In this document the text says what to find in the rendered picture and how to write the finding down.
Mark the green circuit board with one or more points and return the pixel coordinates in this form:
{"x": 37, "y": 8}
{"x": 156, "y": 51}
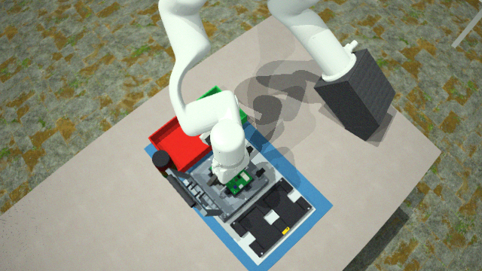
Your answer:
{"x": 239, "y": 181}

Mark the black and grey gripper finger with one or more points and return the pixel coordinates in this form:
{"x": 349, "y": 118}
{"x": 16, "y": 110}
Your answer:
{"x": 214, "y": 181}
{"x": 249, "y": 149}

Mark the green bin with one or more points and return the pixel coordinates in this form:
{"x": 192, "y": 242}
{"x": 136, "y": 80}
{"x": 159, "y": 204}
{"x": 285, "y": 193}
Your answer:
{"x": 214, "y": 90}

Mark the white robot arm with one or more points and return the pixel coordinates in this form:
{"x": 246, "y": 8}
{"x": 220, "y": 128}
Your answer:
{"x": 217, "y": 117}

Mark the red bin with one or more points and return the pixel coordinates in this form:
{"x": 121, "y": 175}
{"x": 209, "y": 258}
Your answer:
{"x": 184, "y": 150}

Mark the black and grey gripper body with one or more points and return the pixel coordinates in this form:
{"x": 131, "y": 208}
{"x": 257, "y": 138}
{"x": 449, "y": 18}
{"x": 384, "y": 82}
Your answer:
{"x": 225, "y": 175}

